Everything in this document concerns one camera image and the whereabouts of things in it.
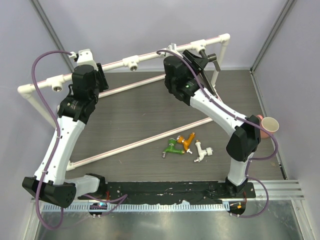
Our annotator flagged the grey slotted cable duct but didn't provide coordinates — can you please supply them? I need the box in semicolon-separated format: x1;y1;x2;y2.
42;202;230;212

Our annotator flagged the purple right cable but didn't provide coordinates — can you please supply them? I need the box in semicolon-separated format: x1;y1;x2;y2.
156;49;280;219

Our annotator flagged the dark metal long faucet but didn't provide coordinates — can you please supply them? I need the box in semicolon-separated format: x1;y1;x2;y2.
198;48;222;95

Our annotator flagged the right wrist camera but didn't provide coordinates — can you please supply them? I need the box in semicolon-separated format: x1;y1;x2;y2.
166;42;179;54

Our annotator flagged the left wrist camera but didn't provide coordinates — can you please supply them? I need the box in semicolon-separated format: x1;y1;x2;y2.
69;48;98;70

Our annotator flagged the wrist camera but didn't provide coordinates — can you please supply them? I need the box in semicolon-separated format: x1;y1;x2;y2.
69;48;98;70
166;42;179;54

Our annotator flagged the purple cable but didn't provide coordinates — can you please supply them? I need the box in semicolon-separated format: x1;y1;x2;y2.
32;50;128;230
156;49;280;219

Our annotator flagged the green faucet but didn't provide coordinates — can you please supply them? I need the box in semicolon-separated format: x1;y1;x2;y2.
162;138;185;158

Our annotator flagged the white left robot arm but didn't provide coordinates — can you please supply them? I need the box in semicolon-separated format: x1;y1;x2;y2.
22;63;109;208

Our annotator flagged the pink mug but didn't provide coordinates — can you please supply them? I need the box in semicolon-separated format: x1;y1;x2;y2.
256;115;280;135

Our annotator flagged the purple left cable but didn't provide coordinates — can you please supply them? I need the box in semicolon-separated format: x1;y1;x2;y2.
32;50;128;230

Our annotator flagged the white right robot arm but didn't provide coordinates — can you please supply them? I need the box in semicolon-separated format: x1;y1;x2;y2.
163;50;261;198

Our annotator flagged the white faucet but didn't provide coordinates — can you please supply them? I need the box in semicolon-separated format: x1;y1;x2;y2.
193;139;214;163

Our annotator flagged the white PVC pipe frame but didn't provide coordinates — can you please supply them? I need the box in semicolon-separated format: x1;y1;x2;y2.
17;33;231;173

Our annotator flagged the orange faucet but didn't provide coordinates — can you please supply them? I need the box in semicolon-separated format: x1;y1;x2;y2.
176;132;196;154

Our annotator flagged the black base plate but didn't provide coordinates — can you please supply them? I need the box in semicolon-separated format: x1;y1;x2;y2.
103;179;256;205

